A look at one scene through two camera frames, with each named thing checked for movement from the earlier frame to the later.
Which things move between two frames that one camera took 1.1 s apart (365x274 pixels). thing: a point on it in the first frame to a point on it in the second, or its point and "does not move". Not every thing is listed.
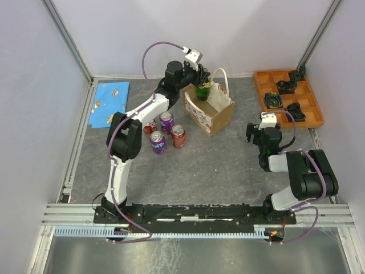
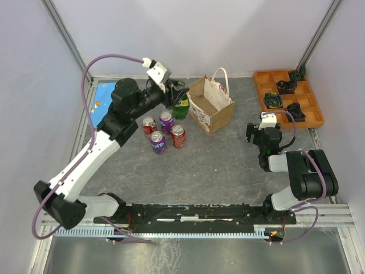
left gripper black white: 200,72 to 170,85
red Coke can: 178,136 does not move
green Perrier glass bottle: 203,91 to 181,109
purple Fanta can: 166,120 does not move
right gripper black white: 251,130 does not move
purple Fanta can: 158,142 does not move
